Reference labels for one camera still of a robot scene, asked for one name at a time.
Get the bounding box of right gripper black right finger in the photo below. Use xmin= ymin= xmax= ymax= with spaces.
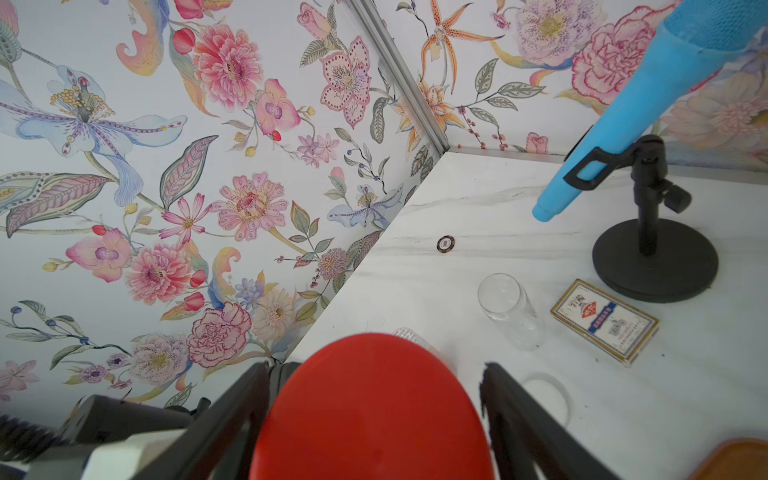
xmin=479 ymin=363 xmax=617 ymax=480

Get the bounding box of playing card box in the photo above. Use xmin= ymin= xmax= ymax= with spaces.
xmin=550 ymin=279 xmax=660 ymax=367

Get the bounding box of brown wooden tray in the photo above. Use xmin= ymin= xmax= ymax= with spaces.
xmin=689 ymin=438 xmax=768 ymax=480

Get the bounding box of blue microphone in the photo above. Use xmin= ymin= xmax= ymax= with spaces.
xmin=532 ymin=0 xmax=767 ymax=222

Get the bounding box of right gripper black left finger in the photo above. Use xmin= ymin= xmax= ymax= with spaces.
xmin=133 ymin=363 xmax=270 ymax=479

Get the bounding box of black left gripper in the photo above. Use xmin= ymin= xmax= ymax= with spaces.
xmin=1 ymin=395 xmax=210 ymax=479

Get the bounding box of clear plastic jar lid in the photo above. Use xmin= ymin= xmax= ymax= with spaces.
xmin=522 ymin=373 xmax=571 ymax=427

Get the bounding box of red jar lid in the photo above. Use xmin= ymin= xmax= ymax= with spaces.
xmin=250 ymin=333 xmax=495 ymax=479

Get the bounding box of black microphone stand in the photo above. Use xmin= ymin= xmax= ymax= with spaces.
xmin=564 ymin=135 xmax=719 ymax=303

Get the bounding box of clear jar with candies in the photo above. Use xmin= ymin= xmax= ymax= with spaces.
xmin=477 ymin=273 xmax=544 ymax=351

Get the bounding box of aluminium frame post left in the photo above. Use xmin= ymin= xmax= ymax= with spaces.
xmin=349 ymin=0 xmax=450 ymax=156

